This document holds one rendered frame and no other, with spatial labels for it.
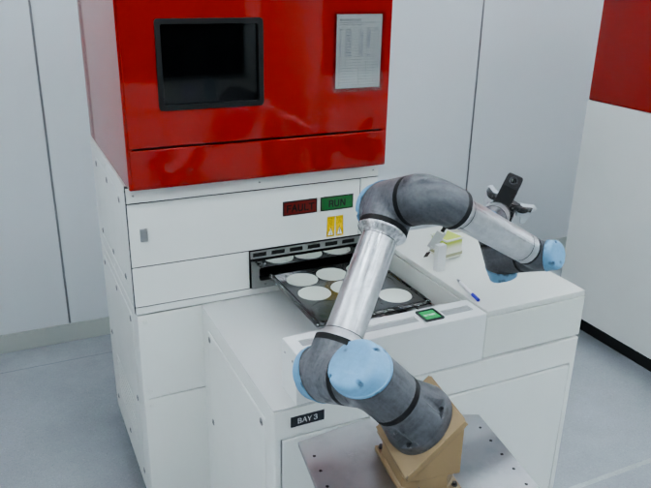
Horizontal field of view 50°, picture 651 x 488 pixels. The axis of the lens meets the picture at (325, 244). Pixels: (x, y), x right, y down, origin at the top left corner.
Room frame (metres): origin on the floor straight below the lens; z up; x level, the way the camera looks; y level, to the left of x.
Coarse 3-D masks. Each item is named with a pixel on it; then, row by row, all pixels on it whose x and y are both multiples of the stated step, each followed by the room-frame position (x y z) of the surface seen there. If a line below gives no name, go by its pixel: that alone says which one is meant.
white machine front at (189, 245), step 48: (144, 192) 1.92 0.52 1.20; (192, 192) 1.98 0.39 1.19; (240, 192) 2.05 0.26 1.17; (288, 192) 2.11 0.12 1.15; (336, 192) 2.19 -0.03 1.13; (144, 240) 1.91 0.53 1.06; (192, 240) 1.98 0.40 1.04; (240, 240) 2.04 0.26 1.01; (288, 240) 2.11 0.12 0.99; (144, 288) 1.91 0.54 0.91; (192, 288) 1.98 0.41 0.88; (240, 288) 2.04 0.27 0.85
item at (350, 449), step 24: (336, 432) 1.35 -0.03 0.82; (360, 432) 1.35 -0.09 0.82; (480, 432) 1.36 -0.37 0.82; (312, 456) 1.26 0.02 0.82; (336, 456) 1.26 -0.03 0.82; (360, 456) 1.26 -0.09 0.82; (480, 456) 1.27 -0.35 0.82; (504, 456) 1.27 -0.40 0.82; (312, 480) 1.19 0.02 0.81; (336, 480) 1.18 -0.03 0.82; (360, 480) 1.18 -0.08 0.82; (384, 480) 1.18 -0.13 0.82; (480, 480) 1.19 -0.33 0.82; (504, 480) 1.19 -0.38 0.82; (528, 480) 1.19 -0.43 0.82
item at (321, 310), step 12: (336, 264) 2.14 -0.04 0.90; (348, 264) 2.14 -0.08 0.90; (276, 276) 2.03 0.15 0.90; (288, 276) 2.04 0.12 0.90; (288, 288) 1.95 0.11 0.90; (300, 288) 1.95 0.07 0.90; (384, 288) 1.96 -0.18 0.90; (396, 288) 1.96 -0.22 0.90; (408, 288) 1.97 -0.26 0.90; (300, 300) 1.86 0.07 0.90; (312, 300) 1.86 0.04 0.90; (324, 300) 1.87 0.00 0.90; (384, 300) 1.87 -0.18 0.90; (420, 300) 1.88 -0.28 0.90; (312, 312) 1.79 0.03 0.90; (324, 312) 1.79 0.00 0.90
